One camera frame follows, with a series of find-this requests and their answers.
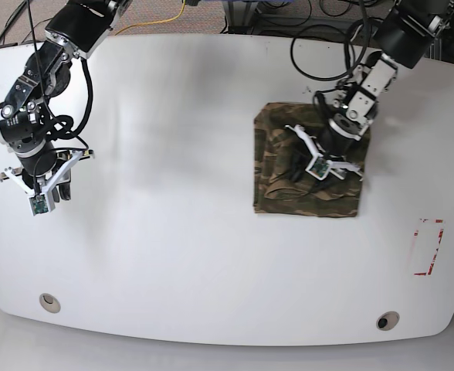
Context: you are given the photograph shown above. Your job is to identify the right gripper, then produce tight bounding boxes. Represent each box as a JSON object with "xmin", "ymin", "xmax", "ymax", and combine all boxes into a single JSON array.
[{"xmin": 0, "ymin": 148, "xmax": 94, "ymax": 203}]

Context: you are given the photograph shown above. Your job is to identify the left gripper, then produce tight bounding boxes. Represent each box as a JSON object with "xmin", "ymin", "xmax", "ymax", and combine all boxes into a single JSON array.
[{"xmin": 285, "ymin": 124, "xmax": 364, "ymax": 182}]

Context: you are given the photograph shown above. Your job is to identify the camouflage t-shirt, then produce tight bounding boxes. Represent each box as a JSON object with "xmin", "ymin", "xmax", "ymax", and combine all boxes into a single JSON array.
[{"xmin": 252, "ymin": 101, "xmax": 371, "ymax": 219}]

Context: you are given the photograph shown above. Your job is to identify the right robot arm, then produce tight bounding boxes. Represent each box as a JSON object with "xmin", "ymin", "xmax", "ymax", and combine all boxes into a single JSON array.
[{"xmin": 0, "ymin": 1, "xmax": 130, "ymax": 215}]

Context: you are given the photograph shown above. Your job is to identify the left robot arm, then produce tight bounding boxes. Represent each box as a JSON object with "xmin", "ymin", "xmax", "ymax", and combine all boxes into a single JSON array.
[{"xmin": 291, "ymin": 1, "xmax": 454, "ymax": 181}]

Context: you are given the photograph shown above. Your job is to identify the red tape marking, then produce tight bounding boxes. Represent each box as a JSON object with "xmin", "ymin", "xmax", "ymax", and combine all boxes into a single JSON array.
[{"xmin": 408, "ymin": 219, "xmax": 445, "ymax": 277}]

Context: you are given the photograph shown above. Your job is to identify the grey metal stand base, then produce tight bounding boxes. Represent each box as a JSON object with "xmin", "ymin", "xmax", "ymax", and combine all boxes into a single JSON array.
[{"xmin": 221, "ymin": 1, "xmax": 270, "ymax": 35}]

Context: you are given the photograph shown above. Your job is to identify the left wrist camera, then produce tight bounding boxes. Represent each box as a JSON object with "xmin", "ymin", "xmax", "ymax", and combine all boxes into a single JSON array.
[{"xmin": 305, "ymin": 155, "xmax": 333, "ymax": 181}]

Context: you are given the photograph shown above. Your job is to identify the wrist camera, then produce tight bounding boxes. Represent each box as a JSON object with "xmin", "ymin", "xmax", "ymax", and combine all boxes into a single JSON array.
[
  {"xmin": 29, "ymin": 193, "xmax": 55, "ymax": 216},
  {"xmin": 305, "ymin": 155, "xmax": 333, "ymax": 181}
]

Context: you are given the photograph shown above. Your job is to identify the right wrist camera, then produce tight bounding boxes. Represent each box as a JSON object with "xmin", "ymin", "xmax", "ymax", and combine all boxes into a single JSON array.
[{"xmin": 29, "ymin": 193, "xmax": 55, "ymax": 216}]

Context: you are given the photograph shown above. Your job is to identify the left table cable grommet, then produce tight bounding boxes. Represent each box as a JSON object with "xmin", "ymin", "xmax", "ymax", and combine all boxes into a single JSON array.
[{"xmin": 39, "ymin": 294, "xmax": 61, "ymax": 314}]

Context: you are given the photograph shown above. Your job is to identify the table cable grommet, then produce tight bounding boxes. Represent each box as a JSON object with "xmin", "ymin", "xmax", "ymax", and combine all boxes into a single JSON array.
[
  {"xmin": 376, "ymin": 311, "xmax": 400, "ymax": 332},
  {"xmin": 39, "ymin": 294, "xmax": 61, "ymax": 314}
]

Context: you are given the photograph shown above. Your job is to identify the black floor cables left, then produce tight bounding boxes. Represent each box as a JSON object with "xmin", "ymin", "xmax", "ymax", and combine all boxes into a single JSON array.
[{"xmin": 0, "ymin": 0, "xmax": 58, "ymax": 51}]

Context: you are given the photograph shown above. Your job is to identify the right table cable grommet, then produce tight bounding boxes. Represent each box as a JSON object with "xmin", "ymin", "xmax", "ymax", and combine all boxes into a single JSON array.
[{"xmin": 376, "ymin": 311, "xmax": 400, "ymax": 332}]

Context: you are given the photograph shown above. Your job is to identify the yellow cable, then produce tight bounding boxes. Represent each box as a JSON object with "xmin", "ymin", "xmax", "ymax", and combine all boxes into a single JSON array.
[{"xmin": 116, "ymin": 0, "xmax": 185, "ymax": 36}]

